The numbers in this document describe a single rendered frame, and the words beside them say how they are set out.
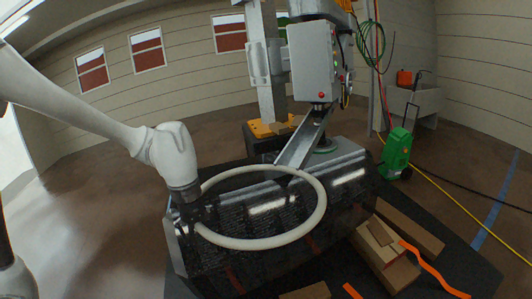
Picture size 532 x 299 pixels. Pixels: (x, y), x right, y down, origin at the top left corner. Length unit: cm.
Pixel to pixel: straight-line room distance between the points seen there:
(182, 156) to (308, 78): 76
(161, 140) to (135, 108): 691
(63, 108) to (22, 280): 50
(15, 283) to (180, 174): 59
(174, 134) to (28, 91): 33
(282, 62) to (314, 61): 72
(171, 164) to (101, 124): 20
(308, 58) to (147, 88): 650
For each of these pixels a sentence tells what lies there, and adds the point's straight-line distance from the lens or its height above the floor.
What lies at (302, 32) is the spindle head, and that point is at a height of 149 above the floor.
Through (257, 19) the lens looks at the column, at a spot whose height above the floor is 174.
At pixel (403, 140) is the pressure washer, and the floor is 51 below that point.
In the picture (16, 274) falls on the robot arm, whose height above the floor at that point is 108.
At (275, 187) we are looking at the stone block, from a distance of 95.
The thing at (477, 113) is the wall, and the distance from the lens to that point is 534.
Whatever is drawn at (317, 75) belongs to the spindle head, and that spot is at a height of 127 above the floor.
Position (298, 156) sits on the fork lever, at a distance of 93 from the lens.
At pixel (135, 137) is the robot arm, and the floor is 123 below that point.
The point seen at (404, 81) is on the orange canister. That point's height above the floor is 94.
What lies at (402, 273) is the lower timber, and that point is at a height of 11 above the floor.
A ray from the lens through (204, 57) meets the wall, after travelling 696.
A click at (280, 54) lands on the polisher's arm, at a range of 171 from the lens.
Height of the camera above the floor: 135
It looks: 25 degrees down
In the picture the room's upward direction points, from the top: 8 degrees counter-clockwise
